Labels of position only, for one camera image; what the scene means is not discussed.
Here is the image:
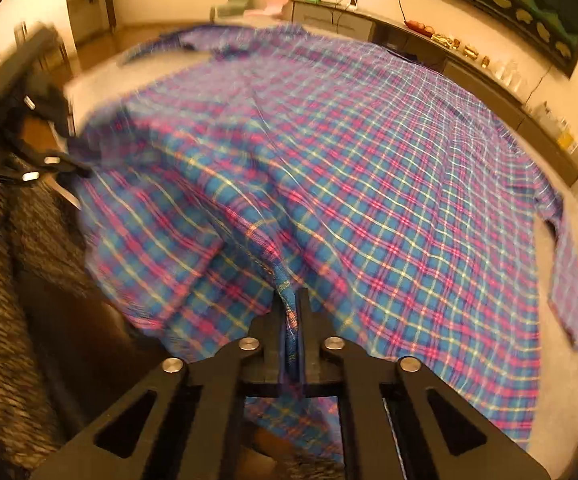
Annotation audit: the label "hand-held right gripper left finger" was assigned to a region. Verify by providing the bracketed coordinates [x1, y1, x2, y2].
[29, 305, 292, 480]

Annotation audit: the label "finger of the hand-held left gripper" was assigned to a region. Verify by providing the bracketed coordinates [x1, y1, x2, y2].
[0, 152, 94, 183]
[21, 90, 76, 138]

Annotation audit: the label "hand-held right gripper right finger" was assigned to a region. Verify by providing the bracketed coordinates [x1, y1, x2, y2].
[295, 287, 552, 480]

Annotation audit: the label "blue pink plaid shirt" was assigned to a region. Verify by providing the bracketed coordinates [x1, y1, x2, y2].
[66, 22, 578, 466]

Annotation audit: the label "green plastic chair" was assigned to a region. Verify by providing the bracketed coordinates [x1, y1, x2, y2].
[210, 0, 252, 23]

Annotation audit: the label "long grey low cabinet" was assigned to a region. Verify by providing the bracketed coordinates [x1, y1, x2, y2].
[289, 0, 578, 186]

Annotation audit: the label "white box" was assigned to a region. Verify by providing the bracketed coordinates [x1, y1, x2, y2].
[534, 102, 570, 136]

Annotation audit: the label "row of small jars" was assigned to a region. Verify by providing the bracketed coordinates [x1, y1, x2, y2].
[431, 32, 492, 68]

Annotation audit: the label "cluster of clear glasses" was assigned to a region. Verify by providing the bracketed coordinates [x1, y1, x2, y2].
[492, 60, 527, 93]

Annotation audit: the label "thin black cable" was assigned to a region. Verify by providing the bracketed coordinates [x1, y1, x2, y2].
[522, 62, 555, 106]

